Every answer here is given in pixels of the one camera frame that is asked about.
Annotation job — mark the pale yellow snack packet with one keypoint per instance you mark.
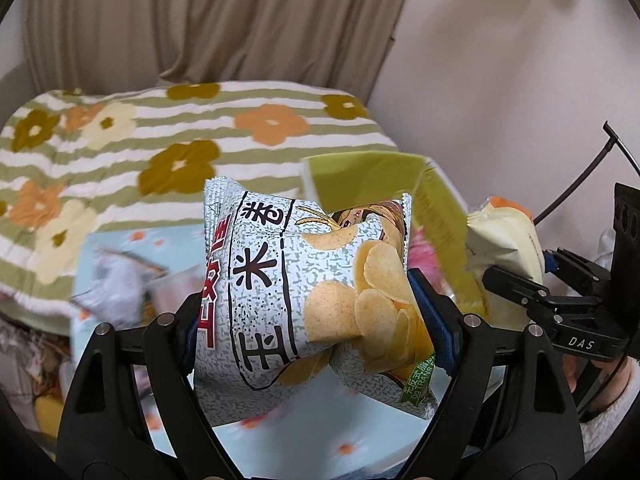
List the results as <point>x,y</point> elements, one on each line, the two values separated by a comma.
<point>500,240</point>

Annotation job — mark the person's right forearm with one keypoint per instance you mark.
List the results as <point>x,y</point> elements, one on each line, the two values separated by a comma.
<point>607,410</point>

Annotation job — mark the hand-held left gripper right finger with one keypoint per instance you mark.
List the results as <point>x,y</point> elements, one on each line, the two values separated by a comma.
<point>426,312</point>

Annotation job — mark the white speckled potato chip bag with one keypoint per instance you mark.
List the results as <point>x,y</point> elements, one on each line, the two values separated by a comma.
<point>300,270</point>

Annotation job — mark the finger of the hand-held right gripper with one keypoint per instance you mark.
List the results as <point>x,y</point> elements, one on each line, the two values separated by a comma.
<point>520,292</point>
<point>580,267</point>

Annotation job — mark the light blue daisy cloth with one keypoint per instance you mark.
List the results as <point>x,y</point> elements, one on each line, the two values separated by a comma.
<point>310,445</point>

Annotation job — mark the black zip tie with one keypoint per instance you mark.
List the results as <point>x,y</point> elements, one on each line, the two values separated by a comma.
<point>622,147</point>

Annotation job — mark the green striped floral blanket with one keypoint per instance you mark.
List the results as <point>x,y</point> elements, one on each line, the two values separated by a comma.
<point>125,135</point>

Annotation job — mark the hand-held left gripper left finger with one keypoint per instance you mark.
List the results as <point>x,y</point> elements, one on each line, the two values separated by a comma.
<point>170,332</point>

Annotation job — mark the beige curtain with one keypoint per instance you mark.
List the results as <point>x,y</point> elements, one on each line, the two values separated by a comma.
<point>200,20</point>

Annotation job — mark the green cardboard box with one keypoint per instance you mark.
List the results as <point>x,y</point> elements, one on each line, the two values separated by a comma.
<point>380,175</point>

